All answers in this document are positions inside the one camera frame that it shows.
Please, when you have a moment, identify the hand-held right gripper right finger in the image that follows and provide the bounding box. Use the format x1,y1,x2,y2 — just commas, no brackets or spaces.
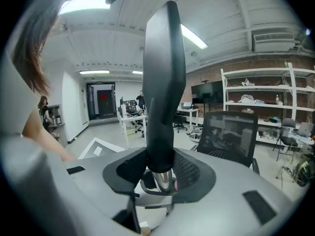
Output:
152,147,294,236

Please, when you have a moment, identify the black green helmet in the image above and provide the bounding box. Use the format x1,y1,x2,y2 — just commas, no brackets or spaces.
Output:
296,159,313,187

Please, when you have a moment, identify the person's light shirt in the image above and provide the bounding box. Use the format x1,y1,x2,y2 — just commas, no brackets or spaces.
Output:
0,53,43,139

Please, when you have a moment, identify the sticker-covered black monitor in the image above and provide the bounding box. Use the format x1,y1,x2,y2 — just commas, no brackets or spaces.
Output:
122,99,139,112

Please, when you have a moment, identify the long white desk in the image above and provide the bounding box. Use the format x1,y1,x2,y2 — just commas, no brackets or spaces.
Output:
176,108,200,130

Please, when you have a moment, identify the black folding chair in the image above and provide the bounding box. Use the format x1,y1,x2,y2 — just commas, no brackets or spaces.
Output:
272,117,298,162

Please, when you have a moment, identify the silver laptop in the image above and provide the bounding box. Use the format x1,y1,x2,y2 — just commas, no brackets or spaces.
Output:
297,121,315,137

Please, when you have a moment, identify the black television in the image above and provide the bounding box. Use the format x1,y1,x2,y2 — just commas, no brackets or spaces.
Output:
190,81,225,106

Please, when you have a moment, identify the white shelving unit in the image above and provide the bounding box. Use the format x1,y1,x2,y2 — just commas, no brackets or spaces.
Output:
220,62,315,146

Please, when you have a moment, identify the pile of cables and gear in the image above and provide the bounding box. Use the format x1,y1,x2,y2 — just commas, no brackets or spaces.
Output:
186,128,204,143

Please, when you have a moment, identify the small gray shelf cabinet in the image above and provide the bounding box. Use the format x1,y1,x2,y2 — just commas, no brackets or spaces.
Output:
47,104,66,143

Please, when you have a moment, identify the ceiling air conditioner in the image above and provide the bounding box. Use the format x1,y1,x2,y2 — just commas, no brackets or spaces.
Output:
252,31,296,54

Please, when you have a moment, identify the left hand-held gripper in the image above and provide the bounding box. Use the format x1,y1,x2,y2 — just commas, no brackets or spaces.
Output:
78,137,175,210

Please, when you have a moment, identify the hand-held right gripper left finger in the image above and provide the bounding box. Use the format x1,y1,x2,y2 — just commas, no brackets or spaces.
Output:
63,146,149,236

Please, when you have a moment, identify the black vacuum tube nozzle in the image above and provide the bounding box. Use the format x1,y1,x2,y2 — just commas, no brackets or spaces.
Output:
142,0,187,174

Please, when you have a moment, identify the black mesh office chair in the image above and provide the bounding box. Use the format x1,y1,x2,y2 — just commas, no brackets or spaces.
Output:
190,110,261,176

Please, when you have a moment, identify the person's left forearm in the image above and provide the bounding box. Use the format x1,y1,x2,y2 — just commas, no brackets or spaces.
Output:
21,104,76,162

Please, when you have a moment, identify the dark double door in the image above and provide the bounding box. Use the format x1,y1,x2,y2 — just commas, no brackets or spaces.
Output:
85,81,117,120

